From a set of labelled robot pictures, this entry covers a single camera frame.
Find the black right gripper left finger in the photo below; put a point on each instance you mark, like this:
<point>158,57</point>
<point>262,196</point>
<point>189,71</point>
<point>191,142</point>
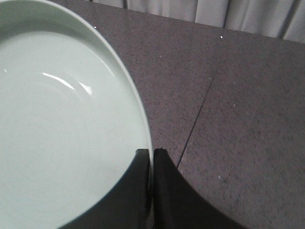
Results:
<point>127,205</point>

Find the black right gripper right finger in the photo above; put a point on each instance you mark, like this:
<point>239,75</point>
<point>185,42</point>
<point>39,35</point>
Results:
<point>177,205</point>

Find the light green plate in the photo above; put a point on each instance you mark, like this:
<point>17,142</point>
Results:
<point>71,118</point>

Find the white pleated curtain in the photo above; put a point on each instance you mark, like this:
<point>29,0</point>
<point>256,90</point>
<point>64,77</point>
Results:
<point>284,19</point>

